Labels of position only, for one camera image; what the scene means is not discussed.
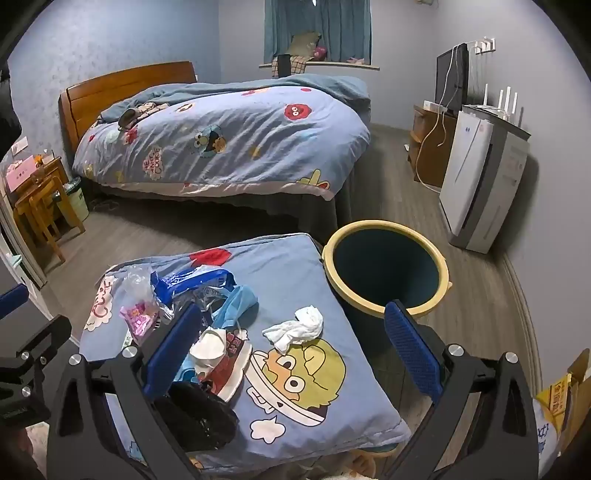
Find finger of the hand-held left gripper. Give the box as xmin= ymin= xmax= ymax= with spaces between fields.
xmin=0 ymin=283 xmax=29 ymax=320
xmin=11 ymin=315 xmax=73 ymax=370

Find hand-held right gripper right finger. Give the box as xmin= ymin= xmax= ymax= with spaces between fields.
xmin=384 ymin=300 xmax=539 ymax=480

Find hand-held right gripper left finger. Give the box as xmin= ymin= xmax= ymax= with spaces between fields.
xmin=46 ymin=304 xmax=205 ymax=480

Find blue white snack wrapper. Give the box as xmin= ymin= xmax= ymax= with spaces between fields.
xmin=150 ymin=267 xmax=236 ymax=319

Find blue trash bin yellow rim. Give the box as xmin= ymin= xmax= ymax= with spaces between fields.
xmin=322 ymin=220 xmax=452 ymax=356

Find white tissue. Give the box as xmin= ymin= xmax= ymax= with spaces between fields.
xmin=262 ymin=306 xmax=324 ymax=355

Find white crumpled paper cup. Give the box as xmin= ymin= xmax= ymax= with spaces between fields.
xmin=189 ymin=327 xmax=228 ymax=370

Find pink snack packet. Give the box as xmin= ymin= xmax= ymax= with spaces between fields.
xmin=119 ymin=302 xmax=162 ymax=347

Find red white wrapper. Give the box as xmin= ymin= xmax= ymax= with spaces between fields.
xmin=210 ymin=330 xmax=254 ymax=403

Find black plastic bag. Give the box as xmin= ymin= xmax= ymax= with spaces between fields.
xmin=154 ymin=382 xmax=240 ymax=455

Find clear plastic bag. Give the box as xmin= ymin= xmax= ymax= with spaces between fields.
xmin=117 ymin=263 xmax=160 ymax=315

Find wooden stool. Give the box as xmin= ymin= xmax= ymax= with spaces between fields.
xmin=14 ymin=178 xmax=86 ymax=264

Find small white green bin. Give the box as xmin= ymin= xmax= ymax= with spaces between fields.
xmin=58 ymin=178 xmax=89 ymax=227

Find pink box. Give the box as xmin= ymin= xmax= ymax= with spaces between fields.
xmin=6 ymin=154 xmax=38 ymax=190

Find wooden nightstand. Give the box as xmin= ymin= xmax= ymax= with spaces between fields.
xmin=9 ymin=156 xmax=70 ymax=217

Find blue cartoon printed cushion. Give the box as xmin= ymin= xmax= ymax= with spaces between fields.
xmin=79 ymin=233 xmax=411 ymax=476

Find yellow printed box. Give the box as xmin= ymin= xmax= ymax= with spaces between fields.
xmin=536 ymin=373 xmax=573 ymax=432

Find blue white printed bag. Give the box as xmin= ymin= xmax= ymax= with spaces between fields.
xmin=532 ymin=399 xmax=563 ymax=464

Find white air purifier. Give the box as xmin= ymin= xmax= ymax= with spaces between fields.
xmin=438 ymin=105 xmax=532 ymax=254

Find brown cardboard box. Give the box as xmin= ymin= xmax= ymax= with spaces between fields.
xmin=561 ymin=348 xmax=591 ymax=455

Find wooden television cabinet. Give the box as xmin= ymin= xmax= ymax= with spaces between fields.
xmin=409 ymin=105 xmax=458 ymax=188

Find bed with cartoon blanket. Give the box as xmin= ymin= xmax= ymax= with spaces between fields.
xmin=71 ymin=74 xmax=372 ymax=201

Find wooden bed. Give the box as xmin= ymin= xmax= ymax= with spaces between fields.
xmin=58 ymin=61 xmax=372 ymax=232

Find white router with antennas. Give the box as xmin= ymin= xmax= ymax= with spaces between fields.
xmin=470 ymin=85 xmax=525 ymax=125

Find black television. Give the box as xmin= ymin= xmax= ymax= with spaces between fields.
xmin=436 ymin=43 xmax=469 ymax=114

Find olive pillow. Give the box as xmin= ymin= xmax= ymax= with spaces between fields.
xmin=286 ymin=32 xmax=322 ymax=58

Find teal curtain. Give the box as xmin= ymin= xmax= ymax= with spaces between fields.
xmin=264 ymin=0 xmax=372 ymax=65

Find white cable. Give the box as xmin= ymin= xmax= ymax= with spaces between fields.
xmin=414 ymin=44 xmax=467 ymax=183

